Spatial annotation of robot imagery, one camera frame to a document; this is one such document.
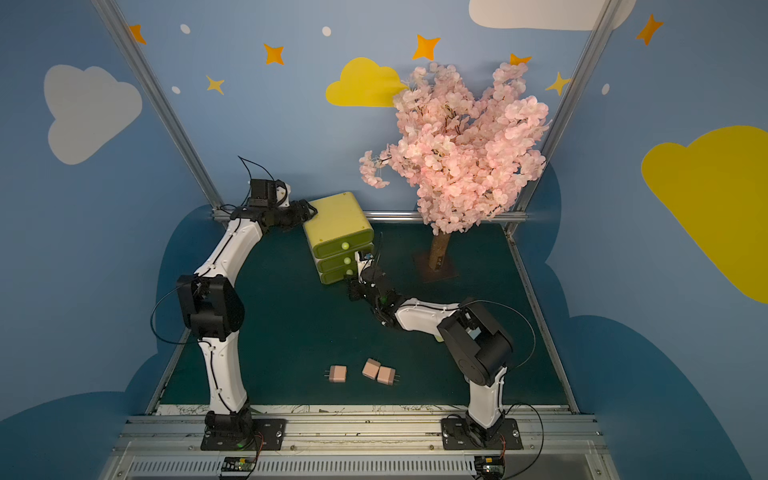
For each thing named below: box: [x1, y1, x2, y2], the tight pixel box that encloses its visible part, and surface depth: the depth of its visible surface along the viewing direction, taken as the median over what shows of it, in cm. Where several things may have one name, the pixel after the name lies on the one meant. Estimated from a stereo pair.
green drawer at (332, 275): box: [320, 264, 358, 285], surface depth 103 cm
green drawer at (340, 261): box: [317, 247, 374, 273], surface depth 97 cm
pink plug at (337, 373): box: [329, 365, 347, 383], surface depth 85 cm
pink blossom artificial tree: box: [359, 63, 549, 271], surface depth 70 cm
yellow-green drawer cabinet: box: [303, 192, 375, 285], surface depth 96 cm
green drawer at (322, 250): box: [312, 232, 375, 258], surface depth 92 cm
